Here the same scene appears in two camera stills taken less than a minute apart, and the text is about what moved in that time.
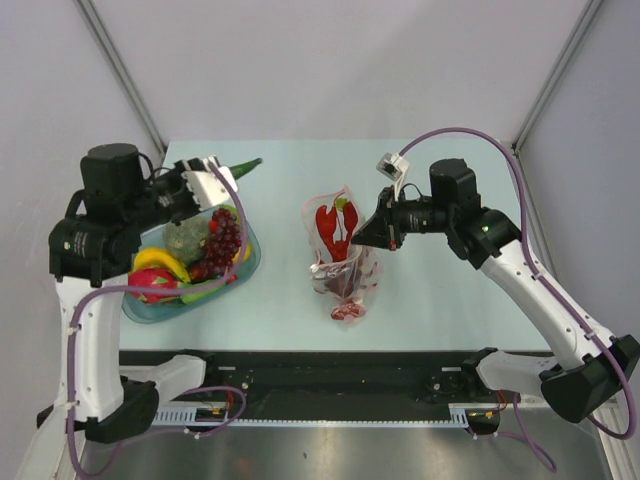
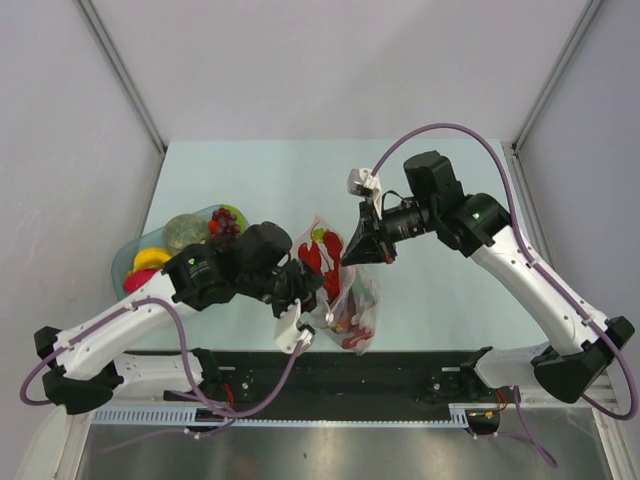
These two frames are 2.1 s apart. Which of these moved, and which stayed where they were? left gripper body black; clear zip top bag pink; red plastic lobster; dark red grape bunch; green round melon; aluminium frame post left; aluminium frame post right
Moved: red plastic lobster; left gripper body black; clear zip top bag pink
Stayed: green round melon; dark red grape bunch; aluminium frame post right; aluminium frame post left
